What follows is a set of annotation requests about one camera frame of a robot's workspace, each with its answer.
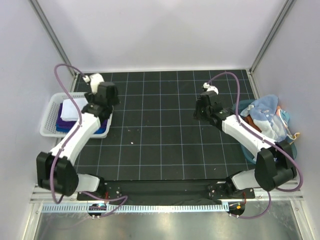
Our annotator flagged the white cloth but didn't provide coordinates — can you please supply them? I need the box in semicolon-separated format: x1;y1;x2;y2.
61;97;88;121

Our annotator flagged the purple towel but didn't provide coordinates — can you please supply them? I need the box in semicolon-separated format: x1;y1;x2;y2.
55;103;108;134

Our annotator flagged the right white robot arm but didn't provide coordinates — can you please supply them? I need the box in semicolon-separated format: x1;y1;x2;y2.
193;90;298;198

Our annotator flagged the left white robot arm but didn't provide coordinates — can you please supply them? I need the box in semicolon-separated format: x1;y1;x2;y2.
36;81;120;200

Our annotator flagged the brown cloth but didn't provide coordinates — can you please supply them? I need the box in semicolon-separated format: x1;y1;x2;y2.
244;115;262;133

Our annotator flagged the white perforated plastic basket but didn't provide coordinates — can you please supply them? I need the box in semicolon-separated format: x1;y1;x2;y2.
39;92;113;139

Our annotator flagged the teal translucent laundry basket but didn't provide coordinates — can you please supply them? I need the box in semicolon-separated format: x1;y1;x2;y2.
231;99;299;165

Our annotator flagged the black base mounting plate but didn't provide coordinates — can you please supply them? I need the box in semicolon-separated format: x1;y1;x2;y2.
91;179;255;206

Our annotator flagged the yellow patterned cloth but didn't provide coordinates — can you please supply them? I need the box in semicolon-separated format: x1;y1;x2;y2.
286;132;301;147

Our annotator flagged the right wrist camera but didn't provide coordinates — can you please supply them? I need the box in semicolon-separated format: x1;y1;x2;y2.
202;82;219;95

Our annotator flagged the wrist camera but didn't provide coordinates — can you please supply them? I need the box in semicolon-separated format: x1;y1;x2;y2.
82;73;104;94
202;82;219;95

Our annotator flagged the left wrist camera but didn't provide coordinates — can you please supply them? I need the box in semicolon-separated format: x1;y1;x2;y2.
82;73;104;94

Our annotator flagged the slotted white cable duct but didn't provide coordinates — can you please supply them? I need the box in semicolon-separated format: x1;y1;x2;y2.
41;202;229;214

